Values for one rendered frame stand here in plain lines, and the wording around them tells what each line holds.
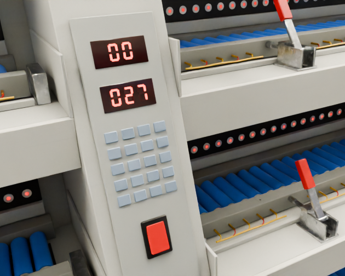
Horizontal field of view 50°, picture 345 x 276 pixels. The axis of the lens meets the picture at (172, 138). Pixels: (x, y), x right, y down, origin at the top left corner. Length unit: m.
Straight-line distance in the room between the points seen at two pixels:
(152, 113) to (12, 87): 0.13
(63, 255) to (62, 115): 0.20
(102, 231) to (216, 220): 0.16
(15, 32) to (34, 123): 0.22
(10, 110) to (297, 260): 0.32
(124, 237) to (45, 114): 0.12
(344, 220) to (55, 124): 0.36
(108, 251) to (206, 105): 0.16
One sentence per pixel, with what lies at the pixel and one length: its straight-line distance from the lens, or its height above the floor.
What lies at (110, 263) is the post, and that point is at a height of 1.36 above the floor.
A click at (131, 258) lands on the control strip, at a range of 0.33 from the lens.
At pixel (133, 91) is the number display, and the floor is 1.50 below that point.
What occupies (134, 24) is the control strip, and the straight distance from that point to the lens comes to 0.32.
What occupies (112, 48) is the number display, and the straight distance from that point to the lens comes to 0.31.
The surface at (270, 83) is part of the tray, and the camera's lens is 0.39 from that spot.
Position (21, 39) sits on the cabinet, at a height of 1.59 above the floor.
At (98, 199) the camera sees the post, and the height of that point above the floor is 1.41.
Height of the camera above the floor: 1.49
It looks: 7 degrees down
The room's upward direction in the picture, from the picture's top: 10 degrees counter-clockwise
